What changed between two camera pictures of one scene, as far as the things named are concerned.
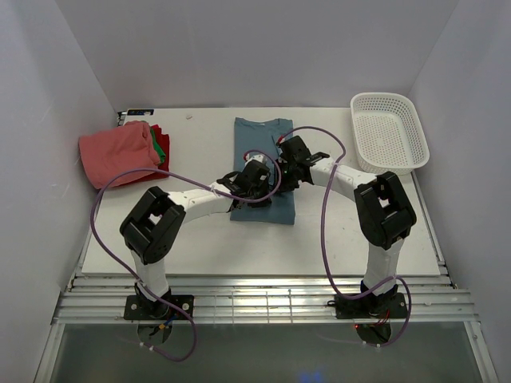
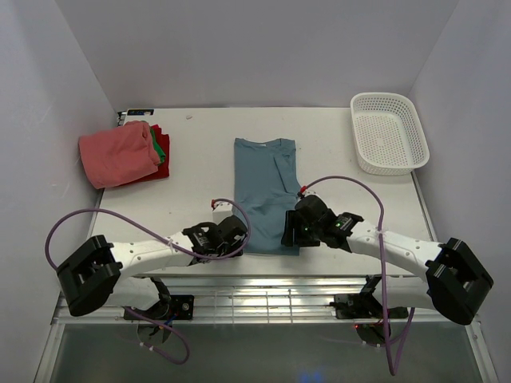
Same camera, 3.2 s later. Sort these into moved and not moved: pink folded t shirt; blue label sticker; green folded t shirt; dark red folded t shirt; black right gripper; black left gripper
Moved: black left gripper; black right gripper
Not moved: green folded t shirt; blue label sticker; dark red folded t shirt; pink folded t shirt
